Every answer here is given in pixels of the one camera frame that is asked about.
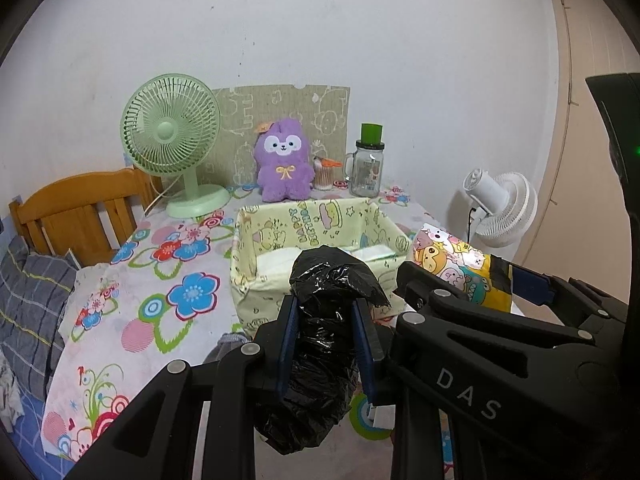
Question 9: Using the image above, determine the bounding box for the white standing fan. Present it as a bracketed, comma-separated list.
[462, 168, 538, 248]

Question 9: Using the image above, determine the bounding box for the green cartoon board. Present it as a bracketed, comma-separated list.
[196, 83, 352, 189]

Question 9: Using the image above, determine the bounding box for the grey rolled sock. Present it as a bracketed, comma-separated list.
[203, 333, 248, 364]

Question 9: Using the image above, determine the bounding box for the green desk fan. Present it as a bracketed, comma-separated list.
[120, 74, 230, 219]

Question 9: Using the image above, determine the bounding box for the white towel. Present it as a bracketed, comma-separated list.
[256, 247, 302, 278]

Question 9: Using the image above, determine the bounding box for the black plastic bag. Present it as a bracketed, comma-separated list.
[254, 245, 390, 455]

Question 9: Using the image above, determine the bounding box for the beige door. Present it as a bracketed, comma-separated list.
[515, 0, 639, 300]

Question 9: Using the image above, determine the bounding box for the glass jar with green lid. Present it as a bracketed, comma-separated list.
[345, 122, 385, 198]

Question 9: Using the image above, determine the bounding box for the grey plaid pillow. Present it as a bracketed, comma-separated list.
[1, 235, 78, 401]

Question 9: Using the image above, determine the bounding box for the yellow cartoon storage box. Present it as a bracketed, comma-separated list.
[230, 197, 411, 336]

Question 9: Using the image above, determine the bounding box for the purple plush toy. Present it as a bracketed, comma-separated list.
[254, 118, 314, 203]

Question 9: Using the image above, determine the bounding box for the white tissue pack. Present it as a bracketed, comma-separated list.
[342, 244, 396, 262]

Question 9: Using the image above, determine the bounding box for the floral tablecloth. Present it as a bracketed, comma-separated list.
[41, 188, 431, 470]

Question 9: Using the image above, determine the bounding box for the colourful cartoon tissue pack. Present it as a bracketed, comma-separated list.
[409, 223, 513, 313]

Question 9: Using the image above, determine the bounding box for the toothpick holder with bird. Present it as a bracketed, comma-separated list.
[312, 157, 343, 191]

